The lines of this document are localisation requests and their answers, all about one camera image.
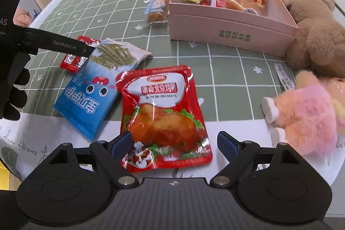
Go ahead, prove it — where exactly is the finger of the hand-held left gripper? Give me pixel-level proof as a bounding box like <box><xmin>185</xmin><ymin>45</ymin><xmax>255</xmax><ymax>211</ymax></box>
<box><xmin>77</xmin><ymin>41</ymin><xmax>95</xmax><ymax>57</ymax></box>

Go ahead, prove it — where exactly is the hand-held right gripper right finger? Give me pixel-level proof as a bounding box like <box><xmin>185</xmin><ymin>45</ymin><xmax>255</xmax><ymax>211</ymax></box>
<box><xmin>210</xmin><ymin>131</ymin><xmax>301</xmax><ymax>189</ymax></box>

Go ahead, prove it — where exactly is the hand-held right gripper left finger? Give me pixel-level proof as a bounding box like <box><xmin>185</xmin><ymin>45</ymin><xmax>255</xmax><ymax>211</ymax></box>
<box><xmin>49</xmin><ymin>131</ymin><xmax>137</xmax><ymax>189</ymax></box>

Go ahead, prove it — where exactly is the red sausage packet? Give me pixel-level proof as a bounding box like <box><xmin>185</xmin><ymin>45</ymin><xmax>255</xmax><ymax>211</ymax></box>
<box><xmin>60</xmin><ymin>35</ymin><xmax>101</xmax><ymax>73</ymax></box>

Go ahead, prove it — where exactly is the blue seaweed snack packet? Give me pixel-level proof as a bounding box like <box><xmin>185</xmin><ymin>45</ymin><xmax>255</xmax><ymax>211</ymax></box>
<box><xmin>53</xmin><ymin>38</ymin><xmax>153</xmax><ymax>142</ymax></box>

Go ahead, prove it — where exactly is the red chicken snack packet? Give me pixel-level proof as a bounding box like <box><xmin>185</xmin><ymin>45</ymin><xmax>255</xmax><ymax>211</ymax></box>
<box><xmin>115</xmin><ymin>65</ymin><xmax>213</xmax><ymax>173</ymax></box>

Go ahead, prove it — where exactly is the blue white pastry packet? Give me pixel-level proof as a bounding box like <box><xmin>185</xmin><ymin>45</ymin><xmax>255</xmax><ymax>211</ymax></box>
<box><xmin>145</xmin><ymin>0</ymin><xmax>177</xmax><ymax>23</ymax></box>

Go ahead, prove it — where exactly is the pink cardboard box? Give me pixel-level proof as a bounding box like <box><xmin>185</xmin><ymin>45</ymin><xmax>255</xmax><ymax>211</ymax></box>
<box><xmin>168</xmin><ymin>0</ymin><xmax>299</xmax><ymax>58</ymax></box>

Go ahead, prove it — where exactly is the clear bread packet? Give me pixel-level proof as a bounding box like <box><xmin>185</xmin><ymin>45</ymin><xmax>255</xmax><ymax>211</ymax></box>
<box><xmin>228</xmin><ymin>0</ymin><xmax>268</xmax><ymax>16</ymax></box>

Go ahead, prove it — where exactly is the person's left hand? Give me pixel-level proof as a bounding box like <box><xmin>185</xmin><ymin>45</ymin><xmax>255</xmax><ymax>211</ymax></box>
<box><xmin>0</xmin><ymin>53</ymin><xmax>31</xmax><ymax>120</ymax></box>

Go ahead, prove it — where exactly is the white label tag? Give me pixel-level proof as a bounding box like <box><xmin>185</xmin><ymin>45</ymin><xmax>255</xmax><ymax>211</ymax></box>
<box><xmin>273</xmin><ymin>62</ymin><xmax>297</xmax><ymax>91</ymax></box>

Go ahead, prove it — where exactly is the pink plush toy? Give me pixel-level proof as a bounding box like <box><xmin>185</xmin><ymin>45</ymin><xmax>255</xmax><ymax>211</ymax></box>
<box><xmin>261</xmin><ymin>70</ymin><xmax>345</xmax><ymax>156</ymax></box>

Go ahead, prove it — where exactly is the brown teddy bear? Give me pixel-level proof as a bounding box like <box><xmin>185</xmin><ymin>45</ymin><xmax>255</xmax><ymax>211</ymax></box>
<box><xmin>286</xmin><ymin>0</ymin><xmax>345</xmax><ymax>78</ymax></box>

